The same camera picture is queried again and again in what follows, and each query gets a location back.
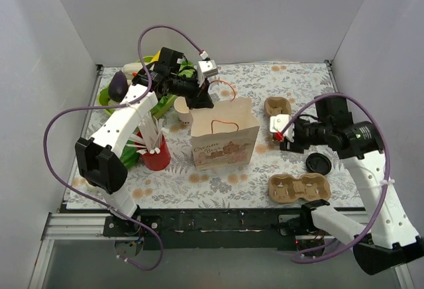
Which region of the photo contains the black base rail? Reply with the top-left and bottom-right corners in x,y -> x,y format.
103,208 -> 331,251

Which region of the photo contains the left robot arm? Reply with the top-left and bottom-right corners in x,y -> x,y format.
76,47 -> 218,236

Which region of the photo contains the aluminium frame rail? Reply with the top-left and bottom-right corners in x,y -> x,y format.
42,213 -> 109,240

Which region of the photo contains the green toy lettuce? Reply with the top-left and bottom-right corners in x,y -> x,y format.
120,145 -> 140,169

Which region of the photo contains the toy napa cabbage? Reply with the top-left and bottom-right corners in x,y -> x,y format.
123,62 -> 143,76

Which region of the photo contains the floral patterned table mat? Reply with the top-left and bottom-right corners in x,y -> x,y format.
66,62 -> 372,209

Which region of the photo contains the kraft paper takeout bag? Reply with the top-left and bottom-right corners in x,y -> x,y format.
191,92 -> 260,170

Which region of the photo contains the purple toy eggplant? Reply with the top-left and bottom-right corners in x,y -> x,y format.
108,71 -> 129,103

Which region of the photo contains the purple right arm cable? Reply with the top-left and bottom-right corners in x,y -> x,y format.
281,92 -> 394,265

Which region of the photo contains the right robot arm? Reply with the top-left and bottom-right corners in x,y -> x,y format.
273,92 -> 423,275

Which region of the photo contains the brown pulp cup carrier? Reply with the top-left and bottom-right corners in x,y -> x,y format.
264,97 -> 292,125

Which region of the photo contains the green vegetable tray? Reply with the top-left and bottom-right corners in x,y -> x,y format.
97,56 -> 177,119

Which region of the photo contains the single brown pulp carrier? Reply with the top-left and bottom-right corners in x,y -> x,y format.
268,173 -> 331,203

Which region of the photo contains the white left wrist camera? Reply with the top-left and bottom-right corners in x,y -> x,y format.
197,60 -> 218,87

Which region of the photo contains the red cup holder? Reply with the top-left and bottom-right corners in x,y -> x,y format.
136,136 -> 171,171

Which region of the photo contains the yellow toy pepper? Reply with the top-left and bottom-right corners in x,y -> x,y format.
150,51 -> 160,63

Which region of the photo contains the white paper coffee cup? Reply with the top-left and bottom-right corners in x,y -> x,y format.
174,97 -> 193,125

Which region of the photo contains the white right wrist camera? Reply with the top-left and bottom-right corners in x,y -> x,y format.
269,114 -> 294,143

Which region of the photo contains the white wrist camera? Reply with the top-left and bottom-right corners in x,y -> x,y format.
269,114 -> 294,143
197,60 -> 218,87

